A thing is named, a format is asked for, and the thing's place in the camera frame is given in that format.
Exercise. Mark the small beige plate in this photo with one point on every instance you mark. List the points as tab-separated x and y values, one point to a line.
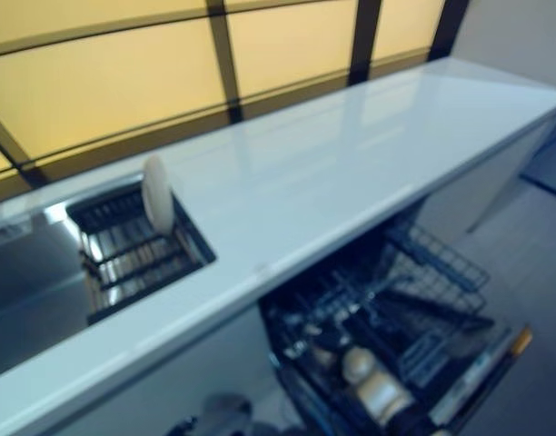
157	195

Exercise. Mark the large beige plate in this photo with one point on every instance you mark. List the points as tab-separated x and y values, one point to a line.
382	395

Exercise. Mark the black sink drying rack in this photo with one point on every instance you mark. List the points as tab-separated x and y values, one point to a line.
141	268

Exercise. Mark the white cabinet front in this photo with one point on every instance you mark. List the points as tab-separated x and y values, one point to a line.
169	363

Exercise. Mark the white counter side panel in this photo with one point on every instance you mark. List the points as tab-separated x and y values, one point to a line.
509	181

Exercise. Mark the stainless steel sink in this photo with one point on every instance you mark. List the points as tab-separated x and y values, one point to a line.
23	295

